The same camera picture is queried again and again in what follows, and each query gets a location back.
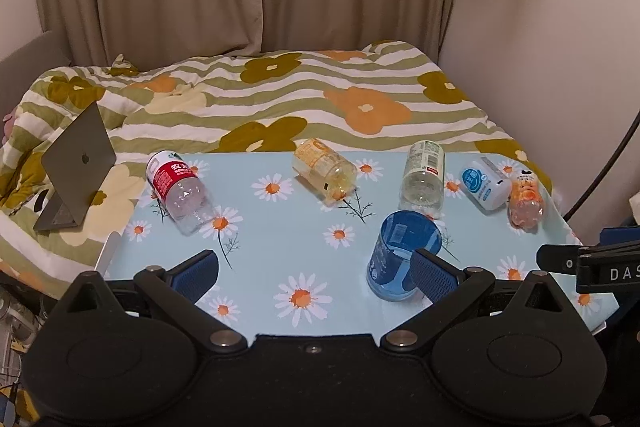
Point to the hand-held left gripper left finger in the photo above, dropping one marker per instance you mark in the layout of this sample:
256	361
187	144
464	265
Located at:
200	276

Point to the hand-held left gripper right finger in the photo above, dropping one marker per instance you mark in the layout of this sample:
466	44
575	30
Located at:
432	279

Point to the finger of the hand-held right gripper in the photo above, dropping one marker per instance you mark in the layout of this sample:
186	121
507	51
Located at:
557	259

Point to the blue translucent cup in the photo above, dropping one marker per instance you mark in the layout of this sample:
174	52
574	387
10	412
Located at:
395	252

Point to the small orange plastic bottle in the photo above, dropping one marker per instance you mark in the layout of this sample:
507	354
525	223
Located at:
525	199

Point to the light blue daisy tablecloth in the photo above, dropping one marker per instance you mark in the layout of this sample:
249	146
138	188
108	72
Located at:
280	247

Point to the red label plastic bottle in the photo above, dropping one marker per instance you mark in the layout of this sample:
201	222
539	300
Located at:
175	187

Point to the green white label plastic bottle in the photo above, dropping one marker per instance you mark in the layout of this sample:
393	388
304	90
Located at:
424	172

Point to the small white blue bottle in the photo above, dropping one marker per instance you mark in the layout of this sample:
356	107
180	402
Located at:
482	182

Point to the yellow label plastic bottle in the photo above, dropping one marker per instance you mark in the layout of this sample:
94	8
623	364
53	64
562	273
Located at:
322	169

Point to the grey laptop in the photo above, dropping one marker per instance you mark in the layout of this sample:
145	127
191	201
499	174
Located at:
75	157

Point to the striped floral blanket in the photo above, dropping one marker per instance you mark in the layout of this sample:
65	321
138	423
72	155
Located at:
300	107

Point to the pink soft object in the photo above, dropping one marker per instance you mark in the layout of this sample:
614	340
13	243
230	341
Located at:
6	127

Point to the grey headboard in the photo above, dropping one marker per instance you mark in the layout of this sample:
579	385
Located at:
35	54

